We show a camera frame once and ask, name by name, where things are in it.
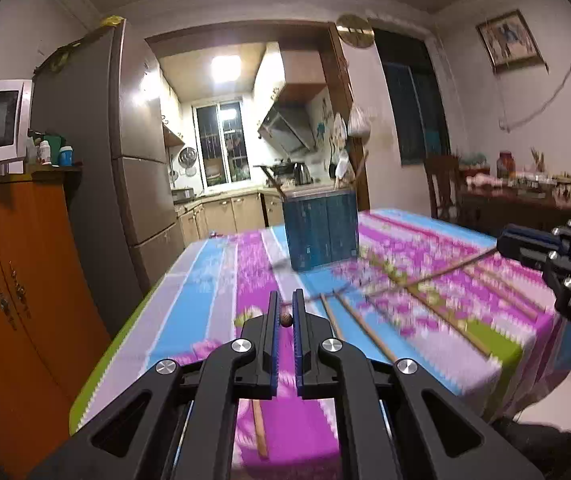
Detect colourful floral tablecloth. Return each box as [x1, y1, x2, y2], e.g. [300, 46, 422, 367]
[68, 207, 571, 480]

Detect wooden chopstick four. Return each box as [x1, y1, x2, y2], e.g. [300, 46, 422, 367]
[252, 400, 269, 460]

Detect grey tall refrigerator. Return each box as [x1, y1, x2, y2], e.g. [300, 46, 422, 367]
[31, 18, 184, 335]

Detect wooden chopstick six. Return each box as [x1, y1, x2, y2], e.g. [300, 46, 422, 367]
[333, 292, 397, 363]

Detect orange wooden cabinet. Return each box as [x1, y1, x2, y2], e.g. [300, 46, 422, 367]
[0, 167, 110, 479]

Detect dark wooden side table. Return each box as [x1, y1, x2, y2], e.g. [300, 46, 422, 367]
[458, 186, 571, 237]

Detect framed elephant picture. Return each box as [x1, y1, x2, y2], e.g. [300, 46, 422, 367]
[476, 10, 546, 74]

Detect round gold wall clock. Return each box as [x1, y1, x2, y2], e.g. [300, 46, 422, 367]
[335, 13, 374, 49]

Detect wooden chopstick five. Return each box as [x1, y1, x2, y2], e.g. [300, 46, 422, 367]
[320, 294, 344, 340]

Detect wooden chopstick one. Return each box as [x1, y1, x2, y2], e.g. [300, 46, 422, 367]
[258, 165, 287, 200]

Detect steel electric kettle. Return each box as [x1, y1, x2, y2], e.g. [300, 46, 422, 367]
[294, 162, 314, 186]

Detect wooden chopstick nine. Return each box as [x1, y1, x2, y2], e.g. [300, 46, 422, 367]
[405, 286, 491, 359]

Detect dark wooden chair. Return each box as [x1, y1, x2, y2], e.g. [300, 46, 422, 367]
[424, 155, 461, 224]

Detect wooden chopstick ten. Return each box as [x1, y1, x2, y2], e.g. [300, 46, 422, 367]
[463, 266, 543, 321]

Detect white medicine bottle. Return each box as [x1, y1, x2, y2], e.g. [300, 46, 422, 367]
[37, 140, 51, 166]

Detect white hanging plastic bag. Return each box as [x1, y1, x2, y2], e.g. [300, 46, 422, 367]
[347, 103, 371, 138]

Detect steel range hood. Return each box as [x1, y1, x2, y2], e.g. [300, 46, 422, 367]
[258, 104, 317, 156]

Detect wooden chopstick seven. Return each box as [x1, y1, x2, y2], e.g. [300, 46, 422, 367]
[351, 150, 369, 192]

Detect black wok pan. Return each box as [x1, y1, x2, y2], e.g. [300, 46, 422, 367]
[256, 160, 295, 178]

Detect blue perforated utensil holder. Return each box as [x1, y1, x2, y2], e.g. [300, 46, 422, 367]
[282, 188, 359, 272]

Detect blue lidded jar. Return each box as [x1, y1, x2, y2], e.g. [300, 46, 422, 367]
[58, 145, 74, 167]

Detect wooden chopstick eight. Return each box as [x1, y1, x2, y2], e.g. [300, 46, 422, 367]
[401, 247, 497, 289]

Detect wooden chopstick three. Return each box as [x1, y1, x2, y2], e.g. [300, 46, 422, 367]
[280, 312, 293, 327]

